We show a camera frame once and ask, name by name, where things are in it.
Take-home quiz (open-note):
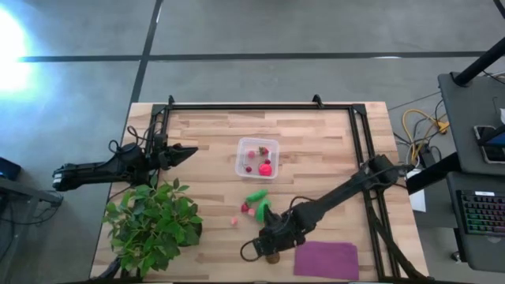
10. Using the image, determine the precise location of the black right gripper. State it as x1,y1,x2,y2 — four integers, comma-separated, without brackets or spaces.
252,205,297,256

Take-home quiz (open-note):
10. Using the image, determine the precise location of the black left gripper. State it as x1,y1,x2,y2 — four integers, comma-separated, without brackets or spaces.
156,144,199,172

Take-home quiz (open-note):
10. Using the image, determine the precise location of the green toy cucumber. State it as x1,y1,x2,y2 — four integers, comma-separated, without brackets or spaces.
245,189,270,204

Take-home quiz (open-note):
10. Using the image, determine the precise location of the clear plastic tupperware container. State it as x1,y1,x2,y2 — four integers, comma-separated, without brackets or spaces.
234,136,281,181

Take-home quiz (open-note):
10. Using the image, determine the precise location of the purple cloth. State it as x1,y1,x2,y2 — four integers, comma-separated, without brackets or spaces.
293,241,361,282

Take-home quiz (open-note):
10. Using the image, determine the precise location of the green potted plant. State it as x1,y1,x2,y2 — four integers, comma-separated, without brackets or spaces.
101,174,204,278

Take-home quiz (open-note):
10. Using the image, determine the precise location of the white power adapter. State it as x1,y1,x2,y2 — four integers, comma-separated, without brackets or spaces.
405,168,428,214

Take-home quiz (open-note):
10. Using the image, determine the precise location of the grey side table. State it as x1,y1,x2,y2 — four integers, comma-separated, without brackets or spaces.
0,176,65,207

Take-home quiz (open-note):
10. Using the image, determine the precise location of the black desk support bar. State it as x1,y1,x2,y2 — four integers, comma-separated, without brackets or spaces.
405,151,463,196

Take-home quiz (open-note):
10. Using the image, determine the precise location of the dark blue box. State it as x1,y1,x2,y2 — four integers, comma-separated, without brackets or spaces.
0,156,23,183

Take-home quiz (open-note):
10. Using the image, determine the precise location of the grey keyboard desk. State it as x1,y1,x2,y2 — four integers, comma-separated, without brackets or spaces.
445,171,505,274

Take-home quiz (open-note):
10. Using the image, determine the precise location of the backlit keyboard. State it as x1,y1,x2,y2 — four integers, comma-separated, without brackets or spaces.
456,189,505,238

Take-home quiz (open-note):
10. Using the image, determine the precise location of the grey desk top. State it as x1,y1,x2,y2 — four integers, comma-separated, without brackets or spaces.
437,72,505,177

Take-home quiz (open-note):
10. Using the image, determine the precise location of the smartphone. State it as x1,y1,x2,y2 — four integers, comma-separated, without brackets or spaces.
473,125,505,165

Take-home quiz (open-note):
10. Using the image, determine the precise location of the black stand pole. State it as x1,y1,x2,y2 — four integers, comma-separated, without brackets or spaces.
452,36,505,87

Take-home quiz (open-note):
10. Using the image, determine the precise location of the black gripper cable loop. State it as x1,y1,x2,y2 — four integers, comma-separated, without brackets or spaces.
239,239,264,263

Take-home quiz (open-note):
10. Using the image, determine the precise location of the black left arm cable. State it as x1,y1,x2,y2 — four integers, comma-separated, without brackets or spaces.
107,125,159,156

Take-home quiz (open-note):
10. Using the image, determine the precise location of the black metal rig frame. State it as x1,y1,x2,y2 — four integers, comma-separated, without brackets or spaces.
144,94,431,282

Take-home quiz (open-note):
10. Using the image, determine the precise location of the yellow cable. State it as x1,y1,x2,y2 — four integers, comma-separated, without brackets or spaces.
401,108,451,163

